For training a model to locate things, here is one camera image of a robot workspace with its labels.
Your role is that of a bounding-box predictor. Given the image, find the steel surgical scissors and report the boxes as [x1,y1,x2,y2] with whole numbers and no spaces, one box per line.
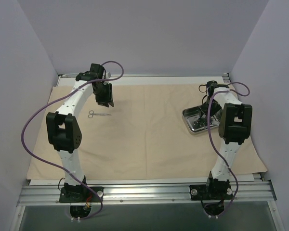
[88,110,111,118]

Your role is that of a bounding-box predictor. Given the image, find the stainless steel instrument tray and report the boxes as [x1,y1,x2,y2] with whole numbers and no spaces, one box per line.
[182,103,222,135]

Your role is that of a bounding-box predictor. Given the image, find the beige cloth wrap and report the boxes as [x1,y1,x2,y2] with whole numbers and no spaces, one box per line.
[26,83,268,180]

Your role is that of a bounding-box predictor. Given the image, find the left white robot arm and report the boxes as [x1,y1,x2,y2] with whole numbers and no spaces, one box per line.
[46,64,114,202]

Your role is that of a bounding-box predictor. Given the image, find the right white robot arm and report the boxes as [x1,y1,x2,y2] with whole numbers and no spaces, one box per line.
[200,81,252,199]

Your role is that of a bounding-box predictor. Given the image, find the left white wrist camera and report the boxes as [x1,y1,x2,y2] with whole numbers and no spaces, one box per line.
[104,72,112,79]

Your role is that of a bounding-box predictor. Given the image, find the aluminium right side rail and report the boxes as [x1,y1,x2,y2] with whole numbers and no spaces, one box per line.
[222,73,231,83]

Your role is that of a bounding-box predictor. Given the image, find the aluminium rail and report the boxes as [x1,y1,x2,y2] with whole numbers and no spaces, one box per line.
[17,175,276,206]
[222,73,231,83]

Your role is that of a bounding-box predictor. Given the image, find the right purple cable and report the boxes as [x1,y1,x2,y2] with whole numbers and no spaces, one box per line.
[203,82,250,215]

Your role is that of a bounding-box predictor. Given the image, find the purple cable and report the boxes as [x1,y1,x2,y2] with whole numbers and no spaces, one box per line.
[21,61,125,221]
[203,82,250,215]

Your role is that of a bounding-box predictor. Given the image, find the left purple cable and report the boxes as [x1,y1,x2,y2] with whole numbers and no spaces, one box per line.
[21,61,125,221]

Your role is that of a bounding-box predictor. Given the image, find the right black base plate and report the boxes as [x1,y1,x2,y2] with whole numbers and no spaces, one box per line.
[189,184,233,201]

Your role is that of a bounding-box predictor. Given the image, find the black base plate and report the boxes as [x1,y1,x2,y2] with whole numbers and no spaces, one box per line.
[59,185,104,203]
[189,184,233,201]

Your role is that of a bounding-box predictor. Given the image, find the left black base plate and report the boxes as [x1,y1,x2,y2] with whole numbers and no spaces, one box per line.
[59,185,104,203]

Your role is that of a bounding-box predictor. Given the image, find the aluminium front rail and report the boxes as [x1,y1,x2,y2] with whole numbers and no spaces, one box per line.
[17,175,276,206]

